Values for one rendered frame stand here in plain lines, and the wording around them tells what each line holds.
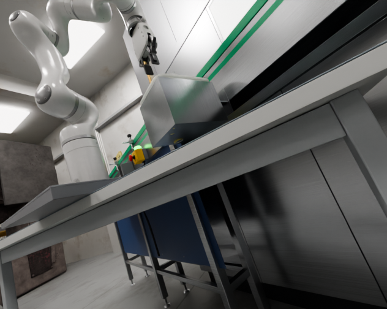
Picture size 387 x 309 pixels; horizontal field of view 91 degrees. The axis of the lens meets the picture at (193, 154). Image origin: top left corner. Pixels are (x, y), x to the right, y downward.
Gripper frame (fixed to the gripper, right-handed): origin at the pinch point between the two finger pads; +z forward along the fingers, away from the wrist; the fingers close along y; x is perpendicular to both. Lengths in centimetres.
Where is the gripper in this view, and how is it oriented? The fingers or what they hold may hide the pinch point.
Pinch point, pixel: (151, 65)
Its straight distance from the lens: 78.5
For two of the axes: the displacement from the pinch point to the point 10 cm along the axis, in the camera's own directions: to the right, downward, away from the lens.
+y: -5.5, 3.6, 7.5
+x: -7.6, 1.5, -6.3
